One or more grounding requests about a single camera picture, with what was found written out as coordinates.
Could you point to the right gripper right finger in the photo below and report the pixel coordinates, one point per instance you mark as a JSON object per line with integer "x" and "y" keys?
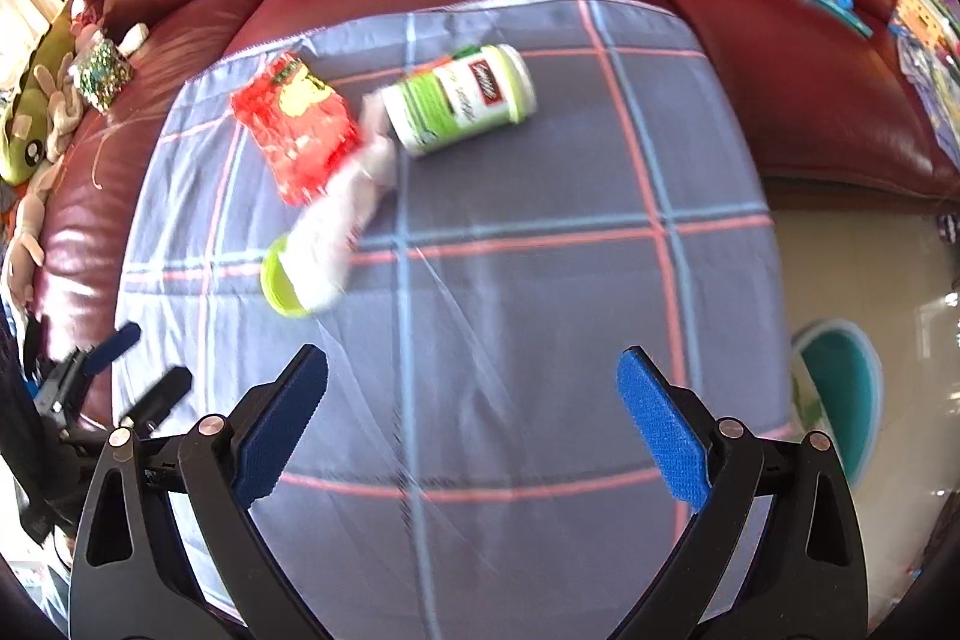
{"x": 807, "y": 578}

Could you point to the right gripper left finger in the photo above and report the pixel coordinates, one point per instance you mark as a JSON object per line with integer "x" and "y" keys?
{"x": 131, "y": 575}

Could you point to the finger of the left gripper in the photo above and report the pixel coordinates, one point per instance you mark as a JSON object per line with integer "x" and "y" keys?
{"x": 153, "y": 407}
{"x": 112, "y": 343}

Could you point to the white tissue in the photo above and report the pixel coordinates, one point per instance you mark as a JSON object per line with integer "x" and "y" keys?
{"x": 318, "y": 250}

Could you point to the red yellow snack bag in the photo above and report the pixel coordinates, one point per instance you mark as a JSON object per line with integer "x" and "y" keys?
{"x": 302, "y": 126}

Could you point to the teal round trash bin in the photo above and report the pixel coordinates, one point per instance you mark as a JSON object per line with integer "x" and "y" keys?
{"x": 837, "y": 387}

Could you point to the green jar lid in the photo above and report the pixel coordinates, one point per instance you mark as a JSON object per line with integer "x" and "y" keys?
{"x": 276, "y": 288}

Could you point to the green plush toy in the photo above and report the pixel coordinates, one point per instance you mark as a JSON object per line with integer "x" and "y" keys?
{"x": 25, "y": 125}

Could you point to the beige plush rabbit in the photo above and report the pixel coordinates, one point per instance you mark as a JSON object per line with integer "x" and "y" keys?
{"x": 25, "y": 253}

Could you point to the green sequin pouch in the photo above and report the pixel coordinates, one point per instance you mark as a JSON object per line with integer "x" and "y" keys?
{"x": 100, "y": 73}

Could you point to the blue plaid table cloth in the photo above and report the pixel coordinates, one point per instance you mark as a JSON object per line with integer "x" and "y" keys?
{"x": 471, "y": 471}

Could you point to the green white plastic jar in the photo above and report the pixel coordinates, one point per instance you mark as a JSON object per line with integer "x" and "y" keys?
{"x": 466, "y": 95}

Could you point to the pile of colourful papers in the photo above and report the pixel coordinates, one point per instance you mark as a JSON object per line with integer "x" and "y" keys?
{"x": 926, "y": 33}

